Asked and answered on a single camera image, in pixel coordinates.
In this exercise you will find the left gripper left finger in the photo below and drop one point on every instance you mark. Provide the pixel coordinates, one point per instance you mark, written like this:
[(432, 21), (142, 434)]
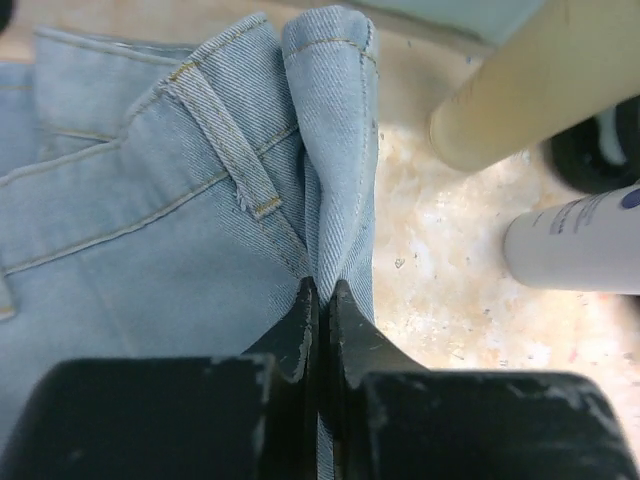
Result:
[(251, 416)]

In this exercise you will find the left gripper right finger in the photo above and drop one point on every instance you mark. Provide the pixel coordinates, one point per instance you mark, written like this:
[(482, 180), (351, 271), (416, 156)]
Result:
[(392, 418)]

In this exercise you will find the light blue denim jeans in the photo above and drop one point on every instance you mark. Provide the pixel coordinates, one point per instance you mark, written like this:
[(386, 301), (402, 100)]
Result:
[(166, 201)]

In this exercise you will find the white plastic bottle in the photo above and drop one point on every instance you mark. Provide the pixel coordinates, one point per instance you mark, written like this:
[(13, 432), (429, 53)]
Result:
[(590, 244)]

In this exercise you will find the suitcase wheel near front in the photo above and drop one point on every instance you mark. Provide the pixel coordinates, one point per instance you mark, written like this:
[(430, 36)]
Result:
[(600, 153)]

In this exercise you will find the gold-capped amber bottle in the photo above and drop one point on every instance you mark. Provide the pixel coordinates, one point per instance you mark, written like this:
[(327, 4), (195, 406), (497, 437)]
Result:
[(569, 61)]

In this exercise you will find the light blue hard-shell suitcase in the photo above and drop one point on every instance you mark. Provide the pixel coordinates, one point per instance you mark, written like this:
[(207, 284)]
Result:
[(490, 21)]

